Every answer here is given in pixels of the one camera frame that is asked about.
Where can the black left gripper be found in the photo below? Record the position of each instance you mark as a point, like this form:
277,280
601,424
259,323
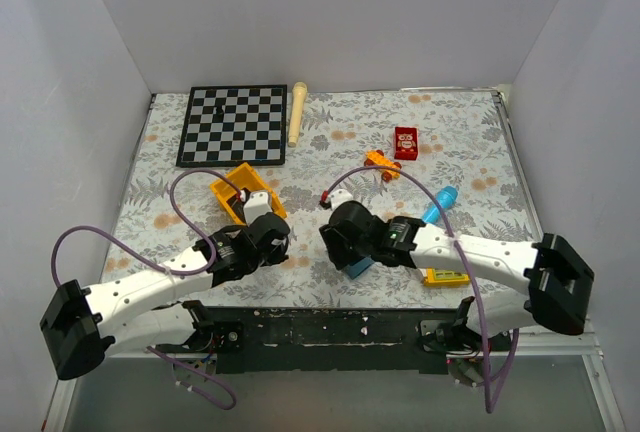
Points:
277,257

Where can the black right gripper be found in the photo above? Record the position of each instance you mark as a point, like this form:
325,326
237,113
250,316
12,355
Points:
338,254

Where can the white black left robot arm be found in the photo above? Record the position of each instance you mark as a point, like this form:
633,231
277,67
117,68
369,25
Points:
80,325

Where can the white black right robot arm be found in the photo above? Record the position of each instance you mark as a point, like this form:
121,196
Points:
547,282

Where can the orange toy car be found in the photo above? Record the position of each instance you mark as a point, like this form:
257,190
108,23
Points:
378,158

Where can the yellow toy window brick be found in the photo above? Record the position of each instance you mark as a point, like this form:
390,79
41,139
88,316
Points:
444,278

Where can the cyan plastic marker tube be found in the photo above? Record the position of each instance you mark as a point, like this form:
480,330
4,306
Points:
445,199

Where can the red owl toy block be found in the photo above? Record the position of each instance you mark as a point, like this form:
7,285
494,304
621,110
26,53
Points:
406,143

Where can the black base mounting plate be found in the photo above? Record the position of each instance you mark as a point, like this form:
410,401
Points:
246,340

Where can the floral patterned table mat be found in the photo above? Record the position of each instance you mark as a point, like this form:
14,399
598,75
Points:
463,142

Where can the black white chessboard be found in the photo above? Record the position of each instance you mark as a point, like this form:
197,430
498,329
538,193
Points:
226,126

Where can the cream wooden pestle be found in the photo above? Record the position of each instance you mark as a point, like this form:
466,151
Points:
299,94

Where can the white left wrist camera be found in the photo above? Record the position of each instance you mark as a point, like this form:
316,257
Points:
255,204

